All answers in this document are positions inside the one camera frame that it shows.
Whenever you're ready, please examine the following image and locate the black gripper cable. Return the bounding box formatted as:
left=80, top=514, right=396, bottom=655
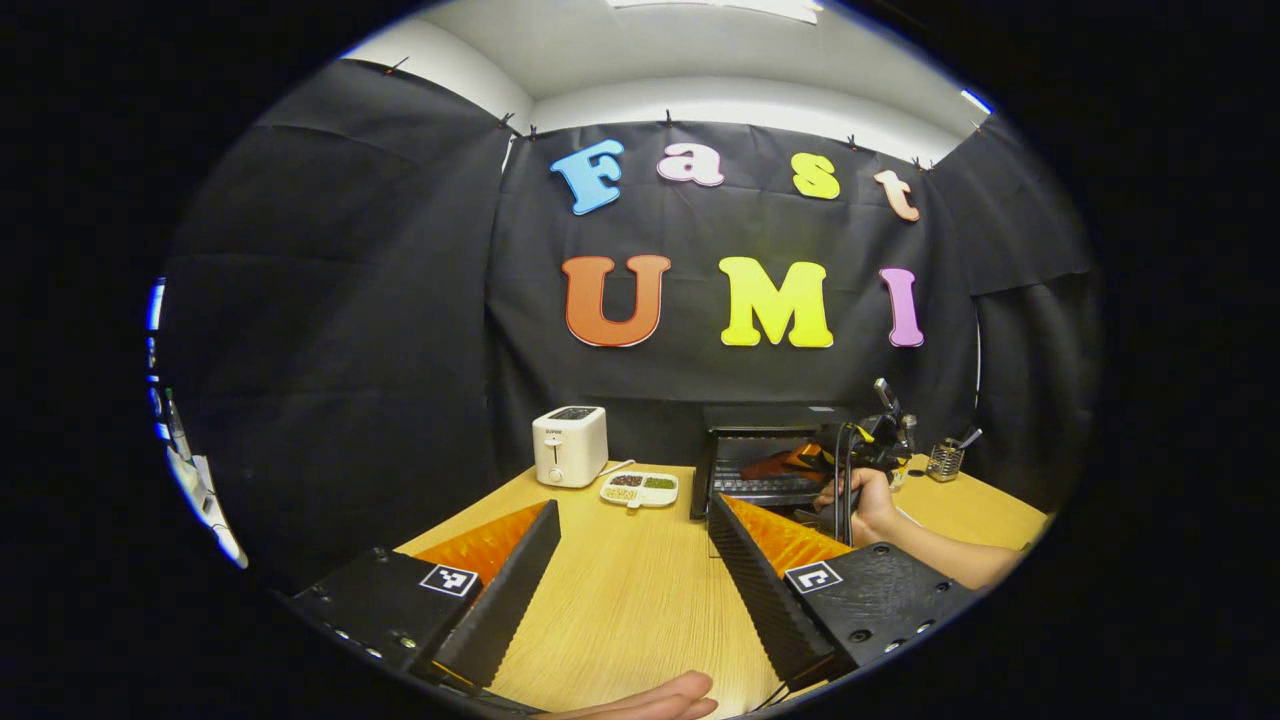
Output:
left=832, top=422, right=865, bottom=546

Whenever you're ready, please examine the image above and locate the black backdrop cloth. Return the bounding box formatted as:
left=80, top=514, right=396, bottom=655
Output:
left=160, top=58, right=1101, bottom=591

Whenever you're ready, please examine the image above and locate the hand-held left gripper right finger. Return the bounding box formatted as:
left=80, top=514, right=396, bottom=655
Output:
left=706, top=491, right=981, bottom=693

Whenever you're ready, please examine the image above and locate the large ceiling light panel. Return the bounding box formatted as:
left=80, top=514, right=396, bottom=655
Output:
left=605, top=0, right=826, bottom=26

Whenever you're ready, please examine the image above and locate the white toaster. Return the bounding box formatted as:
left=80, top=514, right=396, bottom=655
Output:
left=531, top=405, right=609, bottom=489

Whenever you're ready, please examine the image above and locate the black electric oven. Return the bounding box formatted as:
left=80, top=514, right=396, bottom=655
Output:
left=688, top=404, right=853, bottom=523

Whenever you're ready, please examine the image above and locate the white divided seasoning dish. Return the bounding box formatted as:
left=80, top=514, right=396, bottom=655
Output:
left=599, top=471, right=680, bottom=509

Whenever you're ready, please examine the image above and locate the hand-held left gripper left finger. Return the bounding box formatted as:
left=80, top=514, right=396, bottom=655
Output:
left=288, top=498, right=563, bottom=691

